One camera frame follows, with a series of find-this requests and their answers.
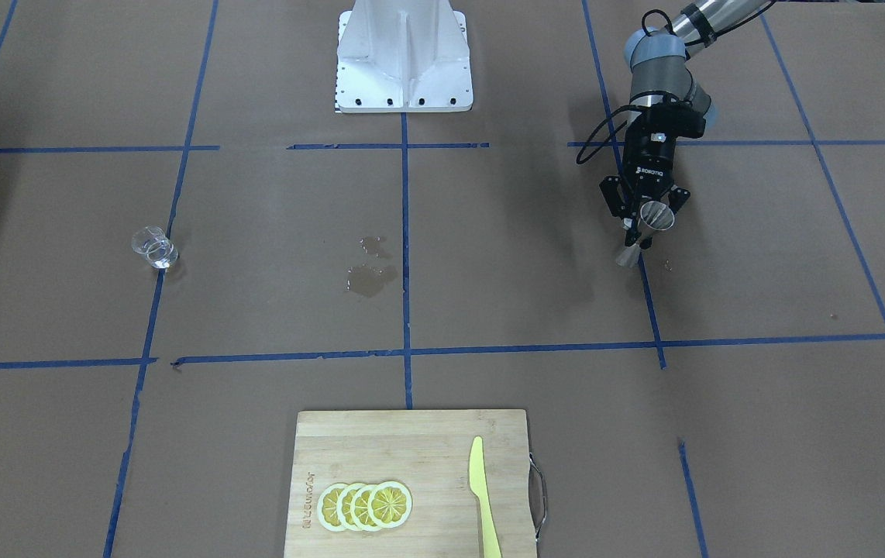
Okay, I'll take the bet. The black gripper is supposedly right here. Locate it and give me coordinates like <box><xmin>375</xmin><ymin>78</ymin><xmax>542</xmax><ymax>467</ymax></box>
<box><xmin>599</xmin><ymin>102</ymin><xmax>706</xmax><ymax>250</ymax></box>

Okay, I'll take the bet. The clear glass beaker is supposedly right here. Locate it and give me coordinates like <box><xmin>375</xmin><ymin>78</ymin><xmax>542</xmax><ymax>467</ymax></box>
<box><xmin>131</xmin><ymin>226</ymin><xmax>180</xmax><ymax>270</ymax></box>

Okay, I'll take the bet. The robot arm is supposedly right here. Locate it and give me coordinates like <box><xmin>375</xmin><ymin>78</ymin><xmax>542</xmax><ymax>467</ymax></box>
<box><xmin>601</xmin><ymin>1</ymin><xmax>774</xmax><ymax>257</ymax></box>

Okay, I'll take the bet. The yellow plastic knife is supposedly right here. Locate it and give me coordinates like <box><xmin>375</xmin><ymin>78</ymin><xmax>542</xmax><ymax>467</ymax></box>
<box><xmin>468</xmin><ymin>436</ymin><xmax>502</xmax><ymax>557</ymax></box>

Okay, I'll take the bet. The bamboo cutting board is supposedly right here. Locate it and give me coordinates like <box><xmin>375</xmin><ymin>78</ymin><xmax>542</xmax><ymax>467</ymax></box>
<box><xmin>283</xmin><ymin>409</ymin><xmax>538</xmax><ymax>557</ymax></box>

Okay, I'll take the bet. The lemon slice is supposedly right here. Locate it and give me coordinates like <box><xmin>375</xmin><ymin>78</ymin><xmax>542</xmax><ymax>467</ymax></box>
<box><xmin>318</xmin><ymin>483</ymin><xmax>347</xmax><ymax>532</ymax></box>
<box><xmin>334</xmin><ymin>483</ymin><xmax>363</xmax><ymax>531</ymax></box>
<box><xmin>348</xmin><ymin>484</ymin><xmax>380</xmax><ymax>531</ymax></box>
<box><xmin>366</xmin><ymin>480</ymin><xmax>413</xmax><ymax>529</ymax></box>

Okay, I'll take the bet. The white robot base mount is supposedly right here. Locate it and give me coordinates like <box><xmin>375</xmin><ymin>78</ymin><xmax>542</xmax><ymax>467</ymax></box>
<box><xmin>334</xmin><ymin>1</ymin><xmax>474</xmax><ymax>114</ymax></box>

